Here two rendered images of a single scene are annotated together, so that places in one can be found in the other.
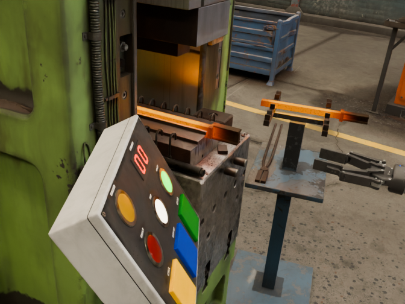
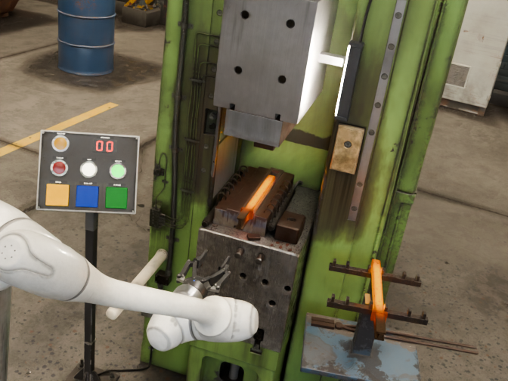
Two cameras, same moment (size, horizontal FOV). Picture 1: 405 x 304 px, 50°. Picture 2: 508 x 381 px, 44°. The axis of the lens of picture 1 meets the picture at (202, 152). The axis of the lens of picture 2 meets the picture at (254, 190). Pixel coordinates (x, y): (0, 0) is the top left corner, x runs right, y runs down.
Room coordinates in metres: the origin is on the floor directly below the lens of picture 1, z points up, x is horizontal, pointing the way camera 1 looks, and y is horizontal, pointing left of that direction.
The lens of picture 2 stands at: (0.82, -1.99, 2.09)
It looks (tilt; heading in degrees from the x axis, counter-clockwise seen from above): 27 degrees down; 79
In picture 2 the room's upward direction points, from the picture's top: 8 degrees clockwise
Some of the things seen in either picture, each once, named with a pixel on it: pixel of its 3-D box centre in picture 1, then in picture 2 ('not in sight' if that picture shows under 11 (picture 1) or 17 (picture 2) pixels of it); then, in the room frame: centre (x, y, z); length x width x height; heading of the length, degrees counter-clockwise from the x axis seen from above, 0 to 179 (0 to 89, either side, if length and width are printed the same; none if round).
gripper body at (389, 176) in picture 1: (387, 176); (195, 287); (0.98, -0.48, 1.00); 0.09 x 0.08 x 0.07; 65
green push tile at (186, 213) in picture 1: (187, 218); (116, 197); (0.73, 0.02, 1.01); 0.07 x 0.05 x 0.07; 1
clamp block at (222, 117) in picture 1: (212, 123); (290, 227); (1.36, -0.03, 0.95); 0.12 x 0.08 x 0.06; 66
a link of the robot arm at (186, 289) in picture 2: not in sight; (185, 301); (0.95, -0.55, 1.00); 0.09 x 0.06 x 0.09; 155
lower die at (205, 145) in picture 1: (146, 128); (256, 196); (1.26, 0.18, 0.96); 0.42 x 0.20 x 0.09; 66
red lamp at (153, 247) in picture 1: (153, 248); (59, 168); (0.52, 0.06, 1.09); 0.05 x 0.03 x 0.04; 156
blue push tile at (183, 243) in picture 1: (184, 250); (87, 196); (0.63, 0.02, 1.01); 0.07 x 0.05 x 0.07; 1
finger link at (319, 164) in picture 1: (326, 166); (202, 258); (1.01, -0.33, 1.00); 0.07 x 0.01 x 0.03; 65
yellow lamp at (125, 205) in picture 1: (125, 207); (60, 143); (0.52, 0.11, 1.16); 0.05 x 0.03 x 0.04; 156
